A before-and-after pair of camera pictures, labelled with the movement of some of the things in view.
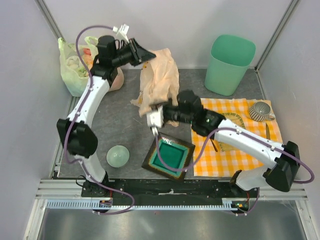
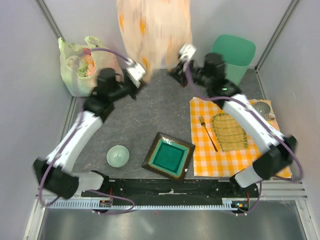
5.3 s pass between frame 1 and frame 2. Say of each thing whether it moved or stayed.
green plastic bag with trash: stayed
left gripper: moved
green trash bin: stayed
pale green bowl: stayed
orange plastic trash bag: moved
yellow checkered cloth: stayed
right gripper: moved
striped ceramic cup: stayed
